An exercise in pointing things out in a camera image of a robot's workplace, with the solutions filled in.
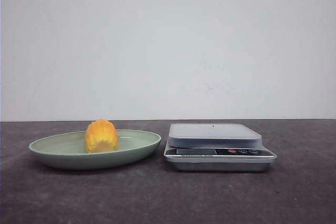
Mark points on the yellow corn cob piece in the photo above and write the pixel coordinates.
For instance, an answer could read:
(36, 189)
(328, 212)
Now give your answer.
(101, 136)

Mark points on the silver digital kitchen scale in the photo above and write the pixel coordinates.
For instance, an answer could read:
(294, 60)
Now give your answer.
(228, 147)

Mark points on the green oval plate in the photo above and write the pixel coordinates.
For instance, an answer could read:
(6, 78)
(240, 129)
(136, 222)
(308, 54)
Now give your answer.
(67, 150)

